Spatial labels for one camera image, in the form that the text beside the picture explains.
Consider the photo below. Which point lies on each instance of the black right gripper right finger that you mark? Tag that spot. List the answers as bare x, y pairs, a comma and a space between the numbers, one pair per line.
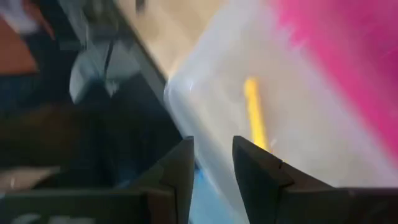
258, 174

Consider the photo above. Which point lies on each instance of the clear plastic box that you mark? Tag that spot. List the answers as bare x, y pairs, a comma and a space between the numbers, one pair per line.
217, 102

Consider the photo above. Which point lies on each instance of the silver metal bracket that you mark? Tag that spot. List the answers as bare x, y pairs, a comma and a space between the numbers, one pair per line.
90, 71

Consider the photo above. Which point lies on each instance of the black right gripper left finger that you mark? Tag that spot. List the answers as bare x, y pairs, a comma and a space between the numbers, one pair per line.
177, 174

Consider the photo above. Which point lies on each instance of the black aluminium table frame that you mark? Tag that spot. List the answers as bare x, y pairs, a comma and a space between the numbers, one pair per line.
136, 102

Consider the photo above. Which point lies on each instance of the pink plastic bin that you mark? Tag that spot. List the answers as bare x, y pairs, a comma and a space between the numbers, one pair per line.
342, 62

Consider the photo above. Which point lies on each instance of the yellow pencil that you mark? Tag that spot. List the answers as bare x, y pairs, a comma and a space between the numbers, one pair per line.
255, 115

